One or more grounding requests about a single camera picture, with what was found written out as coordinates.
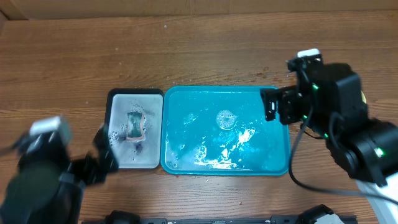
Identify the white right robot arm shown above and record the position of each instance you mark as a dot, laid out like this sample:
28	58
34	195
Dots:
368	156

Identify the yellow plate with blue stain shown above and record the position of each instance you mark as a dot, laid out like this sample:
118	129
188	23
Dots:
363	97

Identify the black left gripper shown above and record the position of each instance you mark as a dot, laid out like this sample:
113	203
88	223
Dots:
99	171

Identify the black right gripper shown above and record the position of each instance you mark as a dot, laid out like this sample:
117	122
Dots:
285	106

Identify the teal plastic tray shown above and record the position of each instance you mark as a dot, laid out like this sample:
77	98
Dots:
221	130

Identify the pink and green sponge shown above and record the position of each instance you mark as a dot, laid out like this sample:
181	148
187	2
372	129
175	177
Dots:
135	126

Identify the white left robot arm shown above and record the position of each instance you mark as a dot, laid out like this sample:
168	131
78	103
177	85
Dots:
49	186

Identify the black tray with soapy water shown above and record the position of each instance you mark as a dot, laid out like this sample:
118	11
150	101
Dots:
143	154

